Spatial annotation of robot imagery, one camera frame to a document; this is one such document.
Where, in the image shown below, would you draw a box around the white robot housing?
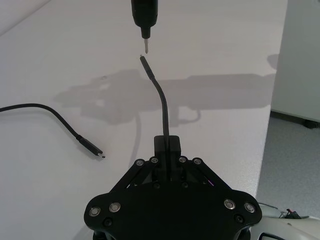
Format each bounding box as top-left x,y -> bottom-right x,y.
246,201 -> 320,240

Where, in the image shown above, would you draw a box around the black cable with straight plug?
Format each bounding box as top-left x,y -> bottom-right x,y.
139,54 -> 171,182

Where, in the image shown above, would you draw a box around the thin red and black wires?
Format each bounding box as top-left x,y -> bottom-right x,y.
279,207 -> 310,220

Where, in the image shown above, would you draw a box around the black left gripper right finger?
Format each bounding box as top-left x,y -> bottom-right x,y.
167,135 -> 235,195

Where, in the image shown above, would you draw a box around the black electric screwdriver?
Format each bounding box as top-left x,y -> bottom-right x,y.
130,0 -> 160,55

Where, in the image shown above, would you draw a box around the black cable with flat plug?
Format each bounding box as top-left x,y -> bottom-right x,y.
0,103 -> 106,160

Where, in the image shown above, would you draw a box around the white cabinet with dark plinth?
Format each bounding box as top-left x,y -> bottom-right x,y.
270,0 -> 320,130

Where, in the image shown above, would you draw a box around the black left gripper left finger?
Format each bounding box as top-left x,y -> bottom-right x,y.
108,135 -> 167,195

